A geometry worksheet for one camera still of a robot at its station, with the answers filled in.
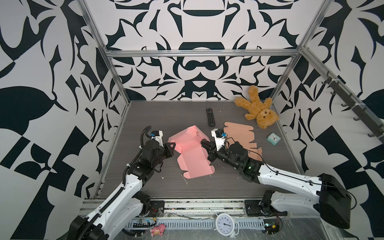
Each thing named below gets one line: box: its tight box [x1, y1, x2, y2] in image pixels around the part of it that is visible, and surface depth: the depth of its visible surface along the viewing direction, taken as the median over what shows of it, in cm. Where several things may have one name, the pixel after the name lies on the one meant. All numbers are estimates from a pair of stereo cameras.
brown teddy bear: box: [234, 85, 279, 129], surface depth 109 cm
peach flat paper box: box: [223, 122, 263, 162], surface depth 104 cm
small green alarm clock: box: [267, 132, 281, 146], surface depth 100 cm
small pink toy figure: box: [150, 223, 166, 237], surface depth 69 cm
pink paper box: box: [168, 125, 215, 179], surface depth 79 cm
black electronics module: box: [263, 219, 280, 235], surface depth 73 cm
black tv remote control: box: [206, 107, 216, 127], surface depth 110 cm
